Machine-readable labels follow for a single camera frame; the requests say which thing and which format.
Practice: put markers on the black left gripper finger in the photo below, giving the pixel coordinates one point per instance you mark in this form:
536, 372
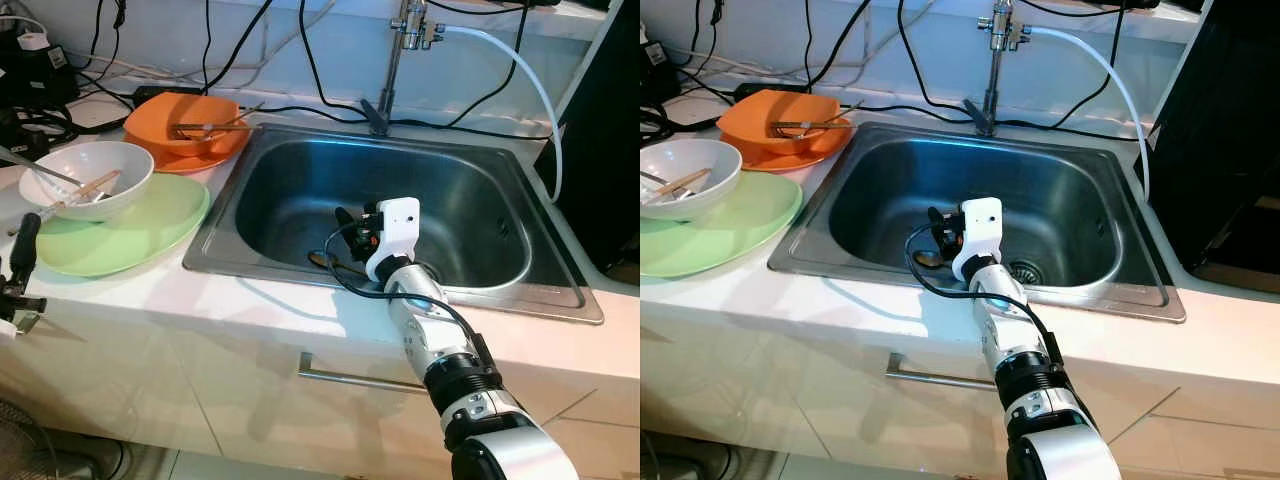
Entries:
25, 245

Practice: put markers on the golden spoon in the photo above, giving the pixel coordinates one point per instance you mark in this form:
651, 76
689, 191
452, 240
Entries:
323, 260
930, 261

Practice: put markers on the white bowl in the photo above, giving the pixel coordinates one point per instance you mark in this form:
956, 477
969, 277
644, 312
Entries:
120, 195
715, 195

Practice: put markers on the light green plate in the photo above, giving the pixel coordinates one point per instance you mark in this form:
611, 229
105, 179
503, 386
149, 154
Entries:
150, 235
740, 235

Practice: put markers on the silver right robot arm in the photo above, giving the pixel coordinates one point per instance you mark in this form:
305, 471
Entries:
430, 335
1012, 335

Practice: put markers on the stainless steel kitchen sink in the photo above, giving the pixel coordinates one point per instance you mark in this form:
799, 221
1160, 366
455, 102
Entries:
1080, 190
470, 190

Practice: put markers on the sink drain strainer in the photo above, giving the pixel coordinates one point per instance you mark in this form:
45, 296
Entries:
1027, 272

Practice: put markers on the orange plate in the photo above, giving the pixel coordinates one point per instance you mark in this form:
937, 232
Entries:
225, 155
825, 152

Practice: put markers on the white flat box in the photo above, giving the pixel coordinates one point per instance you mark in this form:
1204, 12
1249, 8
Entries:
695, 110
100, 112

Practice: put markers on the chrome sink faucet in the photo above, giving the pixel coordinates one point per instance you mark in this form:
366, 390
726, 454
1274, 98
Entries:
993, 70
390, 70

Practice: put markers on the metal utensil across orange bowl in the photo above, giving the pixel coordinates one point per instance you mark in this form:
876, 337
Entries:
805, 125
205, 127

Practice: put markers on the black power adapter cluster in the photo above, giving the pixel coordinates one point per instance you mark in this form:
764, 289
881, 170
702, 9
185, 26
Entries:
660, 70
40, 80

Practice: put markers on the flat black power brick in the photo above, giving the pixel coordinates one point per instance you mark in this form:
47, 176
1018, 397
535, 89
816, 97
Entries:
160, 93
765, 90

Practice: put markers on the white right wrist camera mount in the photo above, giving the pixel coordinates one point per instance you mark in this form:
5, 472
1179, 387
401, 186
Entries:
398, 228
980, 228

